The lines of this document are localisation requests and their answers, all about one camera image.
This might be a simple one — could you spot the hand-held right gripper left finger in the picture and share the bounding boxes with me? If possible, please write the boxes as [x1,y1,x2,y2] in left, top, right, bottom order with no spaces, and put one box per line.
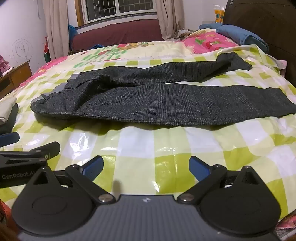
[26,156,117,205]

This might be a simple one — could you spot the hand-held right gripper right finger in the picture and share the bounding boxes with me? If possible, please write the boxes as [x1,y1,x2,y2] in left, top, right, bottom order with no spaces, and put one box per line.
[177,156,264,205]

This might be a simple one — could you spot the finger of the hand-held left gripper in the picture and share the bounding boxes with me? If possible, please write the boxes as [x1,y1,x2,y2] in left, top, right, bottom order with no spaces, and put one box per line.
[0,132,20,148]
[0,142,61,166]

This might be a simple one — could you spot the dark grey checked pants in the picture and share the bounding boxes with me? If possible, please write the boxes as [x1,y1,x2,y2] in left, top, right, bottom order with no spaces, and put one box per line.
[30,51,290,127]

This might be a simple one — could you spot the folded dark cloth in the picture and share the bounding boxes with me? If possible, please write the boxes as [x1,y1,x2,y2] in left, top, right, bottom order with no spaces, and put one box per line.
[0,104,20,135]

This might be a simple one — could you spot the folded beige cloth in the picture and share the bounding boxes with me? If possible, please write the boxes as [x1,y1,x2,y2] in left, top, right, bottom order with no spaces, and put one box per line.
[0,96,18,126]

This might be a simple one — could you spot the green white checked plastic sheet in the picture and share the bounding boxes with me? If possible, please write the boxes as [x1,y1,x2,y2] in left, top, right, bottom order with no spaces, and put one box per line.
[0,44,296,220]

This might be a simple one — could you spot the wooden bedside table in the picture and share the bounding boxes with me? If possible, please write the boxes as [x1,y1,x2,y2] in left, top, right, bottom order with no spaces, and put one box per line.
[0,60,33,99]

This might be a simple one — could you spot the pink bag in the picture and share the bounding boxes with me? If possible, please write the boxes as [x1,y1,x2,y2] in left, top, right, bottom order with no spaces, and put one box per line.
[0,55,11,76]

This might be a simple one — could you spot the red green hanging ornament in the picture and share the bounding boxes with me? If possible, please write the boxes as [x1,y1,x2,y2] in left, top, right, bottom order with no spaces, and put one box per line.
[43,37,52,63]

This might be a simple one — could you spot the beige curtain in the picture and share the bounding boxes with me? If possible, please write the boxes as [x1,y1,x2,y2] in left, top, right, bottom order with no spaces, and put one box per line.
[154,0,186,41]
[43,0,70,62]

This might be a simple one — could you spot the pale pink pillow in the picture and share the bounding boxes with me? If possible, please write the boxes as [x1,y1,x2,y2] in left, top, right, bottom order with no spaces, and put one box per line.
[274,59,288,77]

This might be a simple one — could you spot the blue pillow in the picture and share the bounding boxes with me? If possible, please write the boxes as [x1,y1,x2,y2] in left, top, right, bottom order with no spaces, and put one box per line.
[198,23,270,53]

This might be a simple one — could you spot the yellow snack bag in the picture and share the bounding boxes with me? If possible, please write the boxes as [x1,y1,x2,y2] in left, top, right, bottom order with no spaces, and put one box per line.
[213,5,225,24]

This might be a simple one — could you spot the white framed window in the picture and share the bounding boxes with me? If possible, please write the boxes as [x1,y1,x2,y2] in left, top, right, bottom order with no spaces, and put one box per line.
[80,0,160,24]

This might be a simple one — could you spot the dark brown headboard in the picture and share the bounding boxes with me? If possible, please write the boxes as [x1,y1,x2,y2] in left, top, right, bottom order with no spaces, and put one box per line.
[223,0,296,87]

